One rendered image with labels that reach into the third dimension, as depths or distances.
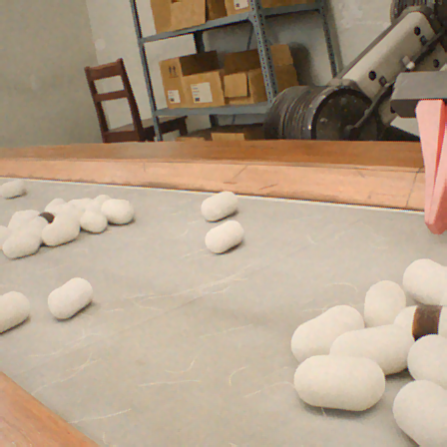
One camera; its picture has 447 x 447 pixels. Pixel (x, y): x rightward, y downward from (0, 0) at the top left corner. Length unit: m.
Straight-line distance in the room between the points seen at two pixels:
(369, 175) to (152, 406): 0.29
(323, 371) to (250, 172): 0.37
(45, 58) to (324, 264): 4.88
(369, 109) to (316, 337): 0.65
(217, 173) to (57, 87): 4.63
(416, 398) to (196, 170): 0.47
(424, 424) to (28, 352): 0.23
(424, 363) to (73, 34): 5.15
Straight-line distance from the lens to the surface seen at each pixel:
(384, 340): 0.26
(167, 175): 0.69
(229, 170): 0.62
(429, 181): 0.40
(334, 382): 0.24
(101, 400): 0.29
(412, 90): 0.43
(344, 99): 0.87
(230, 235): 0.44
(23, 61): 5.16
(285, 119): 0.89
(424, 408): 0.21
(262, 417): 0.25
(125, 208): 0.57
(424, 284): 0.31
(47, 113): 5.20
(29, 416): 0.24
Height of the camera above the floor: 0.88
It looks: 16 degrees down
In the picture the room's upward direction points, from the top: 11 degrees counter-clockwise
